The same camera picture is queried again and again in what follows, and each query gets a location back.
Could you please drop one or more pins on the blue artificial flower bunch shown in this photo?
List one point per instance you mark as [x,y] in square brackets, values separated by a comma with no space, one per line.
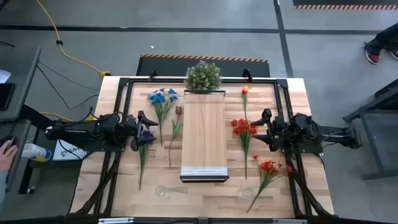
[158,99]

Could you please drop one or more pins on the red artificial flower bunch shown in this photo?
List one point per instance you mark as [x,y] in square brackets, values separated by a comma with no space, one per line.
[244,127]
[269,167]

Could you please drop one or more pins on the purple artificial flower bunch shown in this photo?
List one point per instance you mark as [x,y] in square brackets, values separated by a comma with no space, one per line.
[147,133]

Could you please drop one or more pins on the grey desk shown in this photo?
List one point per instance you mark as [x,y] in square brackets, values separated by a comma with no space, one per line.
[15,130]
[21,81]

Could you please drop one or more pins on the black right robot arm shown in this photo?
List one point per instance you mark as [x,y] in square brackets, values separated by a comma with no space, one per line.
[323,133]

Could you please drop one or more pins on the clear glass vase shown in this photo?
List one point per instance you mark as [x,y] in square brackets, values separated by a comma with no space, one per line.
[246,193]
[161,191]

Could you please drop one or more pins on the green potted plant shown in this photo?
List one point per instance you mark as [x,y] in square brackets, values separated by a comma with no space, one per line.
[202,76]

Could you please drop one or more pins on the wooden shelf with black frame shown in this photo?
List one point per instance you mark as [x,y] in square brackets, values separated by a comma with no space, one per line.
[203,133]

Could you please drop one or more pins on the black phone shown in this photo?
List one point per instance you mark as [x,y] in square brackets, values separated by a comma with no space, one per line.
[5,96]

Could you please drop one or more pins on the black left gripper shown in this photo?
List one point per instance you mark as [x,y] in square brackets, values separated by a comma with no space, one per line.
[127,130]

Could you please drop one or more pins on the orange artificial tulip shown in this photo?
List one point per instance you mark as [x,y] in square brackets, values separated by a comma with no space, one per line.
[245,90]

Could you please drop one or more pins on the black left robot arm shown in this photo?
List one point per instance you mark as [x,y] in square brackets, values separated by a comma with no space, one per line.
[81,132]

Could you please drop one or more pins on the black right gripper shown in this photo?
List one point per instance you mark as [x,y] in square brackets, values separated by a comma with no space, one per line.
[281,130]

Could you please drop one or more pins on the grey metal table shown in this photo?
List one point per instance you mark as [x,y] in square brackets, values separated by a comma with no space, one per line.
[370,124]

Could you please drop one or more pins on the person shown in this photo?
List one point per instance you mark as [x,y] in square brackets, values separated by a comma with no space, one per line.
[7,157]
[373,53]

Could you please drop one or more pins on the black metal table frame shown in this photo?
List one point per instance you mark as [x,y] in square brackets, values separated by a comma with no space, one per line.
[127,93]

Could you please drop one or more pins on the black hazard-striped floor mat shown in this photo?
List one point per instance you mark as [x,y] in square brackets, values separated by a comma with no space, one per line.
[342,3]
[174,67]

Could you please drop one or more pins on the black frame clamp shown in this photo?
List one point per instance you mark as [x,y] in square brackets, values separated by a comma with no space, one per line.
[247,74]
[152,75]

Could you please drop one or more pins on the silver metal bracket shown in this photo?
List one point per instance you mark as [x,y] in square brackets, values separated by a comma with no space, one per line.
[289,221]
[115,221]

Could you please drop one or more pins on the white plastic bottle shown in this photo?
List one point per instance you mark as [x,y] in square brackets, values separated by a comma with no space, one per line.
[35,152]

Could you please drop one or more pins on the white paper sheet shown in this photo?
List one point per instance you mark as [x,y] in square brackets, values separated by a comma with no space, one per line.
[3,76]

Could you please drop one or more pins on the dark red artificial tulip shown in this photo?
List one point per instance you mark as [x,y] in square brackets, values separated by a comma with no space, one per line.
[178,110]

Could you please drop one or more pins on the white printed bag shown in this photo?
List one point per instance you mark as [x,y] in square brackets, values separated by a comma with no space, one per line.
[66,154]

